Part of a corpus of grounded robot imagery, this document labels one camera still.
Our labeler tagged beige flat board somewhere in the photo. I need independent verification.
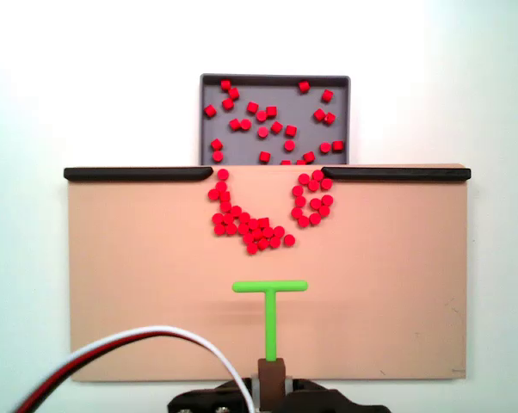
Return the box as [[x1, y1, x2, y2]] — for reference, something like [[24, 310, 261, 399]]
[[67, 163, 467, 383]]

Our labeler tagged black edge rail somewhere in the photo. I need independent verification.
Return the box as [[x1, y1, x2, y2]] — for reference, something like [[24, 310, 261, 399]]
[[321, 166, 472, 182], [63, 166, 214, 184]]

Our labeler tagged red white black servo cable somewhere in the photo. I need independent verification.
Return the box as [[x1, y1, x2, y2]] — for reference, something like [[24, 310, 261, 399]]
[[8, 324, 260, 413]]

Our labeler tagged grey rectangular container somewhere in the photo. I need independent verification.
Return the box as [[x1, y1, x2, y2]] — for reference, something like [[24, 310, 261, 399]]
[[199, 73, 352, 167]]

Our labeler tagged green T pusher brown handle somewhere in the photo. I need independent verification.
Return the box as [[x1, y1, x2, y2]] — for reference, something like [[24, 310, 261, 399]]
[[231, 280, 309, 413]]

